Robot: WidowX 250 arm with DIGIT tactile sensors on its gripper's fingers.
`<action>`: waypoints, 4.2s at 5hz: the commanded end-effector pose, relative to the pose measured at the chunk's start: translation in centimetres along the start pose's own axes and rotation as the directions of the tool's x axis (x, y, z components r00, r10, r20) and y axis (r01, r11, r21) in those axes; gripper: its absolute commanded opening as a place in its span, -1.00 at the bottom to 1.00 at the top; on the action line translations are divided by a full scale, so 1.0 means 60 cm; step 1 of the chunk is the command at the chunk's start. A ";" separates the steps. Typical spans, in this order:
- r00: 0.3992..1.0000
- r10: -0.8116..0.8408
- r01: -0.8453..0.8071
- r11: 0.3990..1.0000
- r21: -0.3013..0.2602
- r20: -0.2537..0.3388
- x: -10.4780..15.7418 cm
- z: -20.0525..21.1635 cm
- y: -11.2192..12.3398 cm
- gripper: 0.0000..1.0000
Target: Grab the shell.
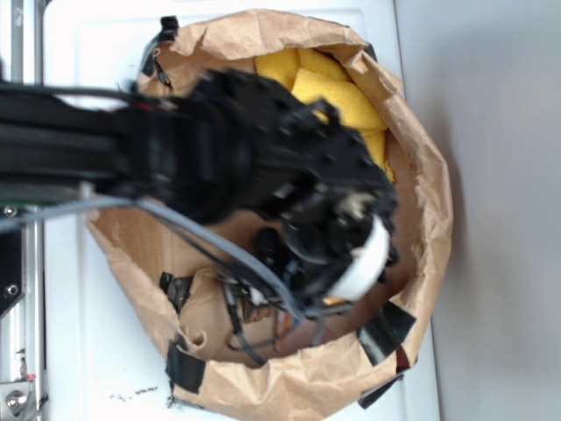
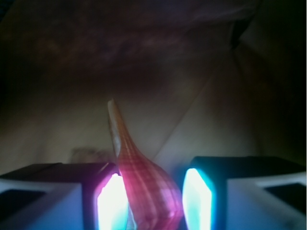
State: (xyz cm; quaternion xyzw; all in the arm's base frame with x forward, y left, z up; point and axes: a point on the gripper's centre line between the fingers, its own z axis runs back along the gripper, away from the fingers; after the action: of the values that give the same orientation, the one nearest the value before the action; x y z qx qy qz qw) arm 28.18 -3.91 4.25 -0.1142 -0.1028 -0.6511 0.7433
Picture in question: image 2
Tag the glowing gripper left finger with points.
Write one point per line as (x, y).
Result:
(57, 196)

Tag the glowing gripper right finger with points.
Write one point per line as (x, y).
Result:
(245, 193)

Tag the orange spiral seashell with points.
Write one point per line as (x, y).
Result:
(154, 198)

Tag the brown paper bag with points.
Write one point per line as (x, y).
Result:
(191, 78)

